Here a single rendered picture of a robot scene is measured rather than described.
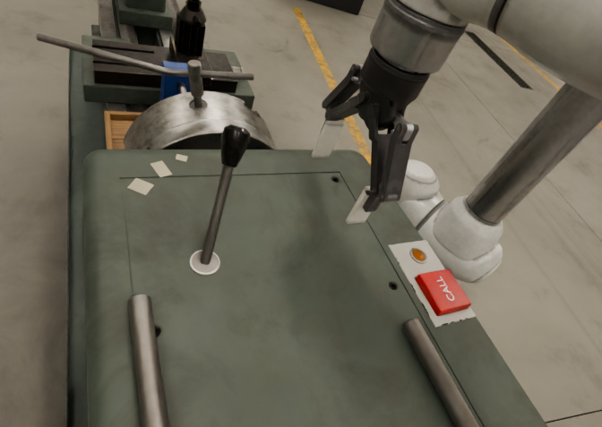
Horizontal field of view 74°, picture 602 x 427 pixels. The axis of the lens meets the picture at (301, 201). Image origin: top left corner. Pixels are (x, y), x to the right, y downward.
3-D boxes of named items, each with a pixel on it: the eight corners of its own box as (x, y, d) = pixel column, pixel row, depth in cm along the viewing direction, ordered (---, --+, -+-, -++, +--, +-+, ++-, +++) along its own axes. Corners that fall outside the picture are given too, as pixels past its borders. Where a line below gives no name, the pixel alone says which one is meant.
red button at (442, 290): (464, 311, 57) (473, 303, 55) (433, 319, 54) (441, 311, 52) (442, 275, 60) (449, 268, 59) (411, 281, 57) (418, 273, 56)
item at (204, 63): (210, 86, 126) (212, 72, 123) (177, 83, 122) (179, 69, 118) (198, 52, 138) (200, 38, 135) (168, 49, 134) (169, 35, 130)
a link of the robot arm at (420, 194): (380, 192, 134) (412, 142, 119) (423, 229, 127) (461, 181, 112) (351, 210, 123) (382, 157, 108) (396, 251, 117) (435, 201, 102)
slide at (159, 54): (235, 93, 136) (237, 81, 133) (94, 83, 117) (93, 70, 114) (223, 64, 147) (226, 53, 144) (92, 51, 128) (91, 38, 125)
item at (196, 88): (206, 114, 76) (201, 59, 67) (205, 122, 75) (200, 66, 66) (194, 114, 76) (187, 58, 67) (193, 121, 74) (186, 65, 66)
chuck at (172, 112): (275, 214, 99) (287, 109, 75) (141, 241, 89) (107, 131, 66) (264, 187, 104) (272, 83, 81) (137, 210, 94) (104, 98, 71)
